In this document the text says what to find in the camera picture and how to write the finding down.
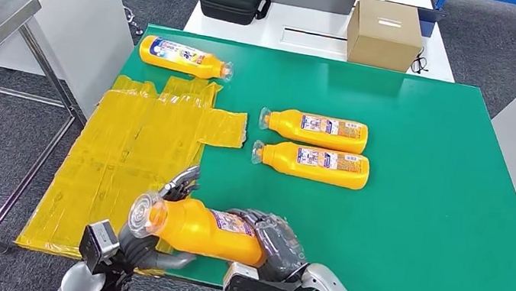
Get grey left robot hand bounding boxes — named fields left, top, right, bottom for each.
left=112, top=155, right=210, bottom=280

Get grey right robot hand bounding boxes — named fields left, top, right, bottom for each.
left=218, top=205, right=318, bottom=289

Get orange Tide detergent bottle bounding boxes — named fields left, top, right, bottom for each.
left=255, top=104, right=371, bottom=157
left=124, top=188, right=275, bottom=270
left=135, top=33, right=238, bottom=85
left=247, top=137, right=373, bottom=192

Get yellow taped plastic sheet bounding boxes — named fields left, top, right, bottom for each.
left=13, top=54, right=254, bottom=283

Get white table with slot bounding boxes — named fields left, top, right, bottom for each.
left=182, top=0, right=468, bottom=85

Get black eyeglasses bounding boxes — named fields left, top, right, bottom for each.
left=408, top=45, right=432, bottom=77

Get brown cardboard box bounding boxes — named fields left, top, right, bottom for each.
left=341, top=0, right=430, bottom=76

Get dark blue notebook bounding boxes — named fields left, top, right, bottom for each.
left=414, top=7, right=448, bottom=40

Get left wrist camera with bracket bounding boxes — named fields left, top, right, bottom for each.
left=75, top=216, right=124, bottom=279

